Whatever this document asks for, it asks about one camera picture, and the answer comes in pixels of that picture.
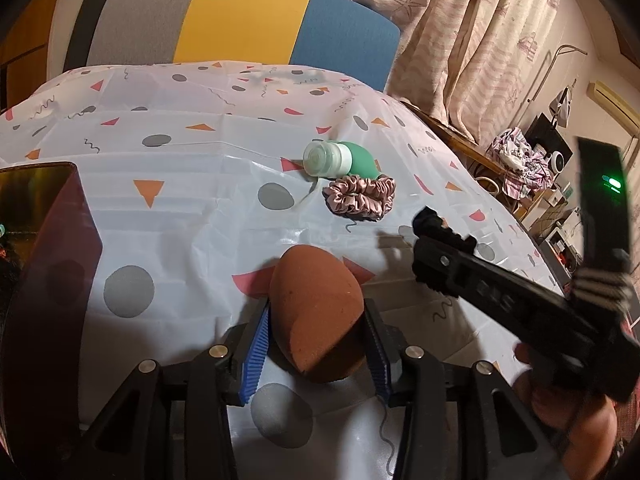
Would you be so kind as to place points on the person's right hand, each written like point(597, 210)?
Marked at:
point(565, 415)

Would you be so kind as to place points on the wall air conditioner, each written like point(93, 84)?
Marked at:
point(615, 102)

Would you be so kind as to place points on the pink satin scrunchie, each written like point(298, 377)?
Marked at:
point(357, 195)

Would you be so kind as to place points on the brown makeup sponge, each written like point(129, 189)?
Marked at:
point(317, 310)

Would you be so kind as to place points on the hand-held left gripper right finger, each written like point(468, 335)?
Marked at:
point(380, 355)

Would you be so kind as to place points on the wooden desk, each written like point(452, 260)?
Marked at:
point(470, 147)

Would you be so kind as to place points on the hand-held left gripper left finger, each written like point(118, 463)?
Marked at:
point(255, 355)

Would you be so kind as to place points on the pink patterned curtain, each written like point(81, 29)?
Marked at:
point(465, 35)

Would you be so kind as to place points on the green squeeze bottle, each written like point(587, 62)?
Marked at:
point(345, 160)

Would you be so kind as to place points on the dark red storage box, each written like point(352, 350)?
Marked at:
point(45, 285)

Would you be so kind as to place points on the patterned plastic tablecloth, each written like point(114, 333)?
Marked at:
point(200, 220)

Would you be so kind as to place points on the pile of clothes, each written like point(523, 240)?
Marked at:
point(517, 160)

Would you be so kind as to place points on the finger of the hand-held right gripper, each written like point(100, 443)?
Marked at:
point(437, 267)
point(440, 227)

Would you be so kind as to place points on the grey yellow blue chair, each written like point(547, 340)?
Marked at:
point(240, 20)

